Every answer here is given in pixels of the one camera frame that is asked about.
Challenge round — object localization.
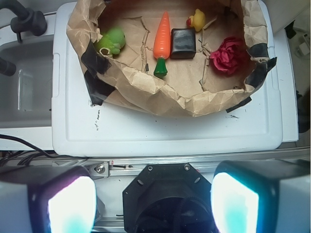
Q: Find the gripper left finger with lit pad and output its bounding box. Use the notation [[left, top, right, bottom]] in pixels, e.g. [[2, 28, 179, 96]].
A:
[[0, 166, 97, 233]]

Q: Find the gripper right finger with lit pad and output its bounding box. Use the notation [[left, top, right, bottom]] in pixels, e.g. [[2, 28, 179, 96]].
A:
[[211, 159, 311, 233]]

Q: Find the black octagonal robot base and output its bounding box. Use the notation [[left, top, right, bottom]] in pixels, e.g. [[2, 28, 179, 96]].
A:
[[122, 164, 217, 233]]

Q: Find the green plush animal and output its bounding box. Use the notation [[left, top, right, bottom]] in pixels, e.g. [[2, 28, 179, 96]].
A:
[[94, 27, 126, 56]]

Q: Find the white plastic bin lid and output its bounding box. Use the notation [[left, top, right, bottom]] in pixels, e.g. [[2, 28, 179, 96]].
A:
[[52, 2, 283, 157]]

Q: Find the clear plastic container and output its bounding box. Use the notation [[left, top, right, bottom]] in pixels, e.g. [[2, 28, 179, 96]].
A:
[[17, 69, 34, 111]]

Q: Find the crumpled red paper ball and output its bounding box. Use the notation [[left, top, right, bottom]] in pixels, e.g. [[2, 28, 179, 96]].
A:
[[210, 36, 249, 75]]

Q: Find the brown paper bag tray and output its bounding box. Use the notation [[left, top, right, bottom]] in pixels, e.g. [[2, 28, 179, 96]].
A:
[[67, 0, 276, 117]]

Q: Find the black cube block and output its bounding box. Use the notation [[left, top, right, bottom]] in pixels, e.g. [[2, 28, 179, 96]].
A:
[[170, 29, 196, 59]]

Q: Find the orange plastic carrot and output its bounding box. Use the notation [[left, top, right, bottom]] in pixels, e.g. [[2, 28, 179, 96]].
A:
[[153, 11, 171, 78]]

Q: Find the black clamp knob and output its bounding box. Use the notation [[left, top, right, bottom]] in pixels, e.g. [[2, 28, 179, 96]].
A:
[[0, 0, 48, 43]]

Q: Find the yellow rubber duck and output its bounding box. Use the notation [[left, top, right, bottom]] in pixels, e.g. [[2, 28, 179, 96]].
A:
[[186, 9, 206, 32]]

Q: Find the metal corner bracket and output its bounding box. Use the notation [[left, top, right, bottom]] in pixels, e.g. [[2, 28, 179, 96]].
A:
[[84, 161, 110, 180]]

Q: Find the aluminium extrusion rail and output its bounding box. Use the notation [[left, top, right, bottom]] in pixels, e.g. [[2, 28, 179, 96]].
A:
[[52, 146, 311, 176]]

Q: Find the black cable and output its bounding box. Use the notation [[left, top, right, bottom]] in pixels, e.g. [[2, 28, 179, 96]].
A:
[[0, 133, 86, 168]]

